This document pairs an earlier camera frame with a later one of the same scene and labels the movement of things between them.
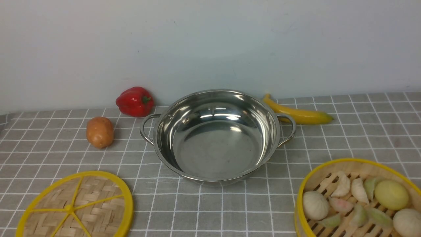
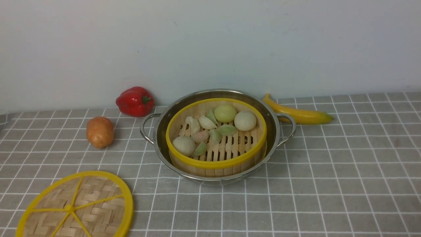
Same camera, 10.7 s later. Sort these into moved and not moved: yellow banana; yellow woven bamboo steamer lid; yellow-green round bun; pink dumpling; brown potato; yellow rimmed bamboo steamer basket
Moved: yellow-green round bun; yellow rimmed bamboo steamer basket; pink dumpling
Not moved: brown potato; yellow woven bamboo steamer lid; yellow banana
